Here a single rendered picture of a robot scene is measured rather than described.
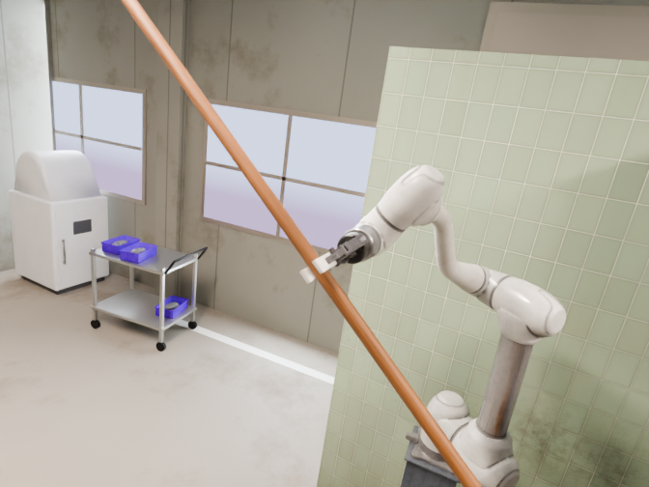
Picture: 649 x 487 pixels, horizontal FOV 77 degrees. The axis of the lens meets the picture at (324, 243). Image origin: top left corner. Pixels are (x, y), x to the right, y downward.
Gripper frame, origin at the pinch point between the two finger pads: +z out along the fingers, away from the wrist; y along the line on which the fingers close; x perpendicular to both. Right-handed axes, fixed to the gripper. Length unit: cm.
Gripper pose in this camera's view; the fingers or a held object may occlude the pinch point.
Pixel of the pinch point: (318, 268)
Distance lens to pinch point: 84.0
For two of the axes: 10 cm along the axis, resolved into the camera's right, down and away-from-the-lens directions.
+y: -6.8, 5.5, 4.9
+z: -4.5, 2.1, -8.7
